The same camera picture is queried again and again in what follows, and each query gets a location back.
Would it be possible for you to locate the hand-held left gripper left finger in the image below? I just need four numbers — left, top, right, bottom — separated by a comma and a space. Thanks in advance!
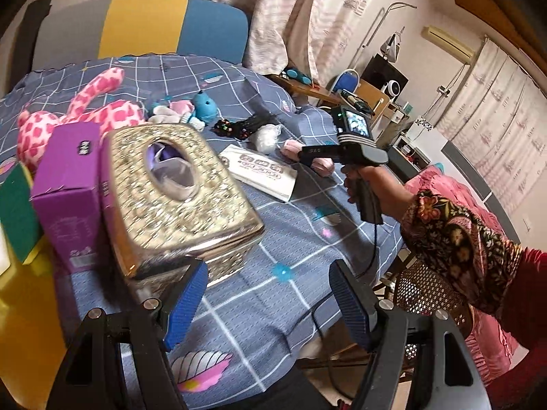
45, 260, 209, 410

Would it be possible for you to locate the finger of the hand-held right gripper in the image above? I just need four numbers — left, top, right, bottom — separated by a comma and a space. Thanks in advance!
298, 144, 343, 164

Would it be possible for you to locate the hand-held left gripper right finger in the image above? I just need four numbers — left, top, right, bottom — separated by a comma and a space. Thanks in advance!
328, 260, 490, 410

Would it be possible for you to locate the pink sock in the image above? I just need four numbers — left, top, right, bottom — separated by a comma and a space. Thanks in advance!
280, 139, 335, 177

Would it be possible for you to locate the white plastic bag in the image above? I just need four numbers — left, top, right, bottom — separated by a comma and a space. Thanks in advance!
252, 123, 283, 155

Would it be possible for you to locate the white printed tissue packet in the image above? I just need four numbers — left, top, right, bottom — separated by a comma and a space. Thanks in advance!
218, 144, 300, 203

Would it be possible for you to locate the brown ruffled scrunchie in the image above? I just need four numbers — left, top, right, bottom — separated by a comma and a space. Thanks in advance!
241, 113, 276, 133

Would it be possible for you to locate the blue plush toy pink dress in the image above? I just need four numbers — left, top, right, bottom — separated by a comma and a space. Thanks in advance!
149, 91, 219, 125

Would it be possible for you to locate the gold storage tray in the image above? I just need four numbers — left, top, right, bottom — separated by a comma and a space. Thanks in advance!
0, 222, 73, 410

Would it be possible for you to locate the green scouring sponge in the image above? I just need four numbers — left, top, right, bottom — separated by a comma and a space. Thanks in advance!
0, 163, 45, 265

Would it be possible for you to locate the person's right forearm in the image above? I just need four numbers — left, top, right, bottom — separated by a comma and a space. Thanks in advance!
399, 189, 547, 351

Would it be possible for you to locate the person's right hand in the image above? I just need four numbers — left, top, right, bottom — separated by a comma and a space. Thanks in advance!
342, 163, 414, 223

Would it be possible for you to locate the wooden desk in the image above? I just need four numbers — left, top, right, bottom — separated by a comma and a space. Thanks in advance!
355, 81, 406, 137

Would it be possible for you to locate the dark green tool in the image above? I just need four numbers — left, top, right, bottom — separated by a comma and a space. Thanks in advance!
339, 90, 374, 114

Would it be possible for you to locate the wooden side table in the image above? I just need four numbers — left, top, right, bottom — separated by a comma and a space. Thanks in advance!
267, 72, 343, 107

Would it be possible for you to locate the blue chair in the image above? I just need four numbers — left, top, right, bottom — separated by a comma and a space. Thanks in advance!
331, 70, 357, 93

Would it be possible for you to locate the wicker chair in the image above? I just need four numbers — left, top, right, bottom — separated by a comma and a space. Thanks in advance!
380, 258, 475, 377

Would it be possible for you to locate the teal toy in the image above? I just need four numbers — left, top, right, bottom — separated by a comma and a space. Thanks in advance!
285, 67, 312, 84

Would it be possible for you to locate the black monitor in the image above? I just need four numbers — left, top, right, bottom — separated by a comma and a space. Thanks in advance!
361, 55, 409, 90

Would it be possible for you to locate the gold embossed tissue box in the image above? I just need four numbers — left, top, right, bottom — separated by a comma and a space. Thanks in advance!
100, 123, 266, 289

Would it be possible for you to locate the grey checked bedsheet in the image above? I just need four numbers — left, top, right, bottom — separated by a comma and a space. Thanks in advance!
0, 55, 406, 394

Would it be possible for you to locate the dark beaded scrunchie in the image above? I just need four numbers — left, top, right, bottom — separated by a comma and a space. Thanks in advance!
212, 118, 243, 138

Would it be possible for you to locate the pink quilt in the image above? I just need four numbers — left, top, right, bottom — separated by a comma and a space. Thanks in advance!
404, 166, 526, 394

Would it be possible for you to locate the garment steamer stand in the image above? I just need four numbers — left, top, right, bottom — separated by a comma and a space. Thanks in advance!
361, 1, 417, 65

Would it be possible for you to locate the purple tissue pack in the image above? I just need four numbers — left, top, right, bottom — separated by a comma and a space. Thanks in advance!
147, 144, 199, 201

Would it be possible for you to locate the ship print curtain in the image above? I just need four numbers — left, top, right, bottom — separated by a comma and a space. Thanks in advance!
149, 0, 424, 90

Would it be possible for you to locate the white window curtain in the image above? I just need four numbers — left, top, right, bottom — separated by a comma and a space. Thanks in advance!
440, 36, 547, 244

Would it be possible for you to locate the purple cardboard box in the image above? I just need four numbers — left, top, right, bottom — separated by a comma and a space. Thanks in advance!
31, 122, 112, 272

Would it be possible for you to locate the grey yellow blue headboard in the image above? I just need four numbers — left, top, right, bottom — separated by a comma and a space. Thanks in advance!
34, 0, 251, 67

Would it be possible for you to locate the pink spotted plush toy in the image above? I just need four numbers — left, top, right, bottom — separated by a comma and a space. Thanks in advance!
17, 67, 146, 167

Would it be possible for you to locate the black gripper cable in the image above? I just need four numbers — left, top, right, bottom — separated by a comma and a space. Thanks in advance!
310, 222, 382, 406

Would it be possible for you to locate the wall air conditioner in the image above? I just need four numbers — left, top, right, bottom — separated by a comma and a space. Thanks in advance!
421, 26, 476, 63

